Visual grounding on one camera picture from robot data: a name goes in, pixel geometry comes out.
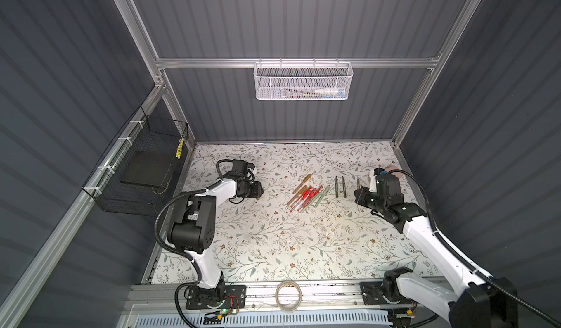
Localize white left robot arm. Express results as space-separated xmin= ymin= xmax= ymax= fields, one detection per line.
xmin=158 ymin=159 xmax=264 ymax=291

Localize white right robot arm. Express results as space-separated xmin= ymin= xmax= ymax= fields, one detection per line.
xmin=354 ymin=168 xmax=519 ymax=327

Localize light green pen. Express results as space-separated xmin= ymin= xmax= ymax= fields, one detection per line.
xmin=311 ymin=185 xmax=330 ymax=208

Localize pens in white basket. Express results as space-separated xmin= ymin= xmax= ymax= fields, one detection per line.
xmin=281 ymin=88 xmax=348 ymax=100

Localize pink glasses case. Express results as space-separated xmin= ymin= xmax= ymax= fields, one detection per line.
xmin=388 ymin=169 xmax=405 ymax=179

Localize yellow marker in basket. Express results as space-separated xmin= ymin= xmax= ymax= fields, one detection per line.
xmin=175 ymin=138 xmax=184 ymax=159

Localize black foam pad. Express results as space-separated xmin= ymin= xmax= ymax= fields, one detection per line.
xmin=120 ymin=151 xmax=177 ymax=188

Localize white vent grille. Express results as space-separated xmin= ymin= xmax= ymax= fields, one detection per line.
xmin=133 ymin=309 xmax=393 ymax=328

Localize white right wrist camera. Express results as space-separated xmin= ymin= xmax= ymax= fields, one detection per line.
xmin=369 ymin=167 xmax=387 ymax=194

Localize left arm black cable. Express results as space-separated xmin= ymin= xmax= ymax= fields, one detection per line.
xmin=153 ymin=158 xmax=255 ymax=328

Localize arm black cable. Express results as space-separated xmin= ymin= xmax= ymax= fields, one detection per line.
xmin=387 ymin=169 xmax=561 ymax=328
xmin=153 ymin=158 xmax=255 ymax=328

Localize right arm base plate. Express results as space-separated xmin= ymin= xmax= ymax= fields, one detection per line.
xmin=359 ymin=281 xmax=413 ymax=305

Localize coiled clear cable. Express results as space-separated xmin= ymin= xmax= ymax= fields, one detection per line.
xmin=275 ymin=280 xmax=303 ymax=313

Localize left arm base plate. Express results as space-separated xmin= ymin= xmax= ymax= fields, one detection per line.
xmin=184 ymin=285 xmax=247 ymax=310

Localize black wire basket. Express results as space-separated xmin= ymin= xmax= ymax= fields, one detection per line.
xmin=83 ymin=112 xmax=189 ymax=217

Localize white wire mesh basket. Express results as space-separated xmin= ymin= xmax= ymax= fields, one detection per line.
xmin=253 ymin=61 xmax=354 ymax=101

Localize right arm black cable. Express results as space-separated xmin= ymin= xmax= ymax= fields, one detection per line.
xmin=387 ymin=169 xmax=561 ymax=328

